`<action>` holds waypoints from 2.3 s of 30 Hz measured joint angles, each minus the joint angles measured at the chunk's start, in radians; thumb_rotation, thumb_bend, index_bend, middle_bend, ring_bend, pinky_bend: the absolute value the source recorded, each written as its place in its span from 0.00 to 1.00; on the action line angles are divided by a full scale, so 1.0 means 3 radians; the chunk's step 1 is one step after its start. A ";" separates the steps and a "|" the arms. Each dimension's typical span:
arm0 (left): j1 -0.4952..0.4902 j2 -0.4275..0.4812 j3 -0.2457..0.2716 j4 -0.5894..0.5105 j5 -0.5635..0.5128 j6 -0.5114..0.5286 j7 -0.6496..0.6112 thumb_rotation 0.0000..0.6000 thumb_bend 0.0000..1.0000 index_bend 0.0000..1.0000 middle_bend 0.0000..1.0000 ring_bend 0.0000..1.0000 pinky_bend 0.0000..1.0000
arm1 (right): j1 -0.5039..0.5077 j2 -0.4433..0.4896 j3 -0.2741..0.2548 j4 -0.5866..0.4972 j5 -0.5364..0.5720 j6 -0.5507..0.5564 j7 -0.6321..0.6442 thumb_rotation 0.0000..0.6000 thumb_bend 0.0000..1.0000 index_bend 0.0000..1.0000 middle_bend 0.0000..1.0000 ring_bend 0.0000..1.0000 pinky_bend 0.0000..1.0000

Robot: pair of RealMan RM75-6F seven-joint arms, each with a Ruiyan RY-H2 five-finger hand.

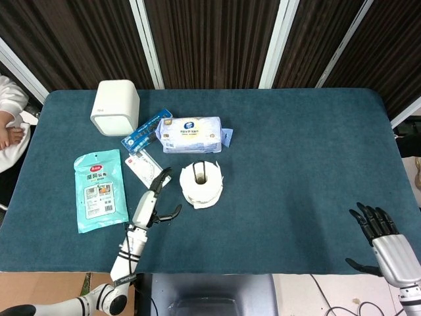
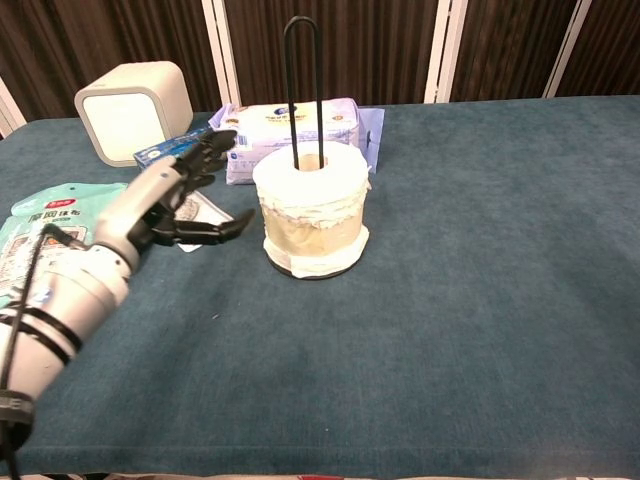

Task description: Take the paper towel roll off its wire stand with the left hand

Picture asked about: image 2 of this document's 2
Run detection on white paper towel roll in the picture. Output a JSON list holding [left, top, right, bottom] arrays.
[[252, 141, 374, 279]]

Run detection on teal cleaning cloth package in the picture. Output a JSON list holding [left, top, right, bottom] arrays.
[[0, 181, 130, 312]]

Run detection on white cube speaker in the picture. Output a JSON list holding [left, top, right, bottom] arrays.
[[74, 60, 194, 167]]

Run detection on white folding screen frame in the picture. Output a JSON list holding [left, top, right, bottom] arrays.
[[199, 0, 242, 107]]

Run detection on purple white tissue pack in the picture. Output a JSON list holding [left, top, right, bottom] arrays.
[[207, 98, 386, 186]]

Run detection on blue table cloth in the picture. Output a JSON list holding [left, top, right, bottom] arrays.
[[0, 94, 640, 480]]

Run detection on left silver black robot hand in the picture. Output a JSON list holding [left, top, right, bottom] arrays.
[[93, 128, 257, 276]]

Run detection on black wire towel holder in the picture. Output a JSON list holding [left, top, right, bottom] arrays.
[[266, 16, 362, 281]]

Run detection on blue glove box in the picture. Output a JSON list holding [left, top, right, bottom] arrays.
[[132, 126, 216, 170]]

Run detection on white paper sheet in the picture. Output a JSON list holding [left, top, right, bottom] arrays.
[[172, 189, 236, 254]]

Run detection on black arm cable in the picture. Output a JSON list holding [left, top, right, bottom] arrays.
[[0, 223, 96, 480]]

